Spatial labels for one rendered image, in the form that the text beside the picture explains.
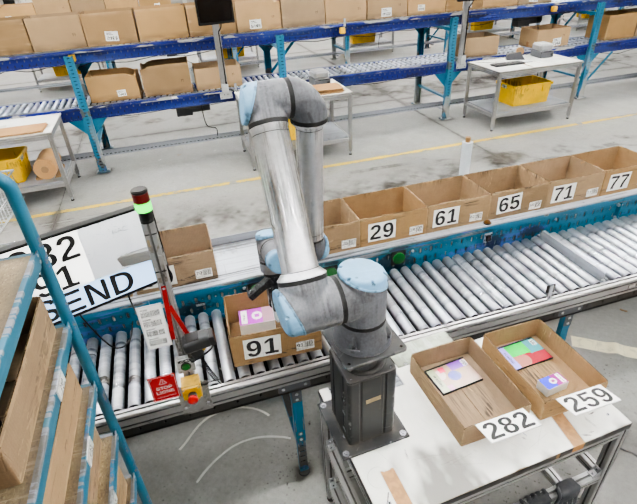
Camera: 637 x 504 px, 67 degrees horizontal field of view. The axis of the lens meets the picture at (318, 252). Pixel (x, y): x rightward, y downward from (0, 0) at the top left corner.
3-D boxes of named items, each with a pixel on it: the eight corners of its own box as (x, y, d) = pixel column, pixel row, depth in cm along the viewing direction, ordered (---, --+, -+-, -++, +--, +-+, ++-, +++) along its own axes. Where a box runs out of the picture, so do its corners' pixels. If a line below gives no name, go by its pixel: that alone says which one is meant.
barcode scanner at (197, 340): (221, 354, 178) (212, 335, 172) (190, 366, 176) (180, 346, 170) (219, 343, 183) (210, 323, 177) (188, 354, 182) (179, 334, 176)
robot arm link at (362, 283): (395, 321, 147) (398, 275, 138) (344, 336, 143) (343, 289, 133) (373, 293, 159) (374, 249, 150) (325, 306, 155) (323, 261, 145)
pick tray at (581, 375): (539, 421, 176) (545, 402, 170) (479, 351, 207) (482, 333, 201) (602, 399, 182) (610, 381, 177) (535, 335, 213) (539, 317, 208)
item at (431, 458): (383, 532, 148) (383, 527, 146) (318, 395, 195) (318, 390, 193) (630, 428, 175) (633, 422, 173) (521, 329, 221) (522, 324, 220)
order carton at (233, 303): (234, 367, 205) (228, 338, 196) (228, 324, 230) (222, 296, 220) (322, 349, 212) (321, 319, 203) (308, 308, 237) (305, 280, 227)
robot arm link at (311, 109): (319, 66, 144) (321, 246, 185) (279, 71, 140) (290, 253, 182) (334, 78, 135) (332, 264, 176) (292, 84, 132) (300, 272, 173)
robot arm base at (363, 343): (402, 346, 152) (404, 322, 147) (348, 365, 146) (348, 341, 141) (374, 311, 167) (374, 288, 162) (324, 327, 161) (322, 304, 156)
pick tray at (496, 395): (460, 447, 168) (464, 429, 163) (408, 371, 199) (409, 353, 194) (528, 422, 175) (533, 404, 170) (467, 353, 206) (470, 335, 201)
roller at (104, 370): (95, 426, 189) (91, 418, 187) (103, 340, 231) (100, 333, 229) (108, 422, 190) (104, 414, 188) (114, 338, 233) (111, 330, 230)
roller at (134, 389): (142, 413, 193) (130, 417, 192) (142, 331, 235) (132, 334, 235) (138, 405, 190) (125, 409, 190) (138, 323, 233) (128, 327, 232)
